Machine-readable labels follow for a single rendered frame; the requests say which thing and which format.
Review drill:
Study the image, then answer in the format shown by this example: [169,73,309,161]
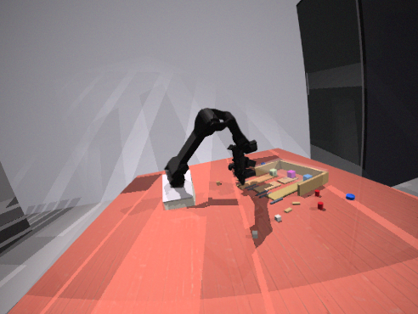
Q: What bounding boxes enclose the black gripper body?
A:
[228,156,256,179]

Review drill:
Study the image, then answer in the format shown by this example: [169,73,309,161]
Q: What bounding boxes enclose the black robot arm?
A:
[165,108,257,188]

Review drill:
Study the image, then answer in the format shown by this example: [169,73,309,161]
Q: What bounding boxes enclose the yellow flat strip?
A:
[266,183,297,200]

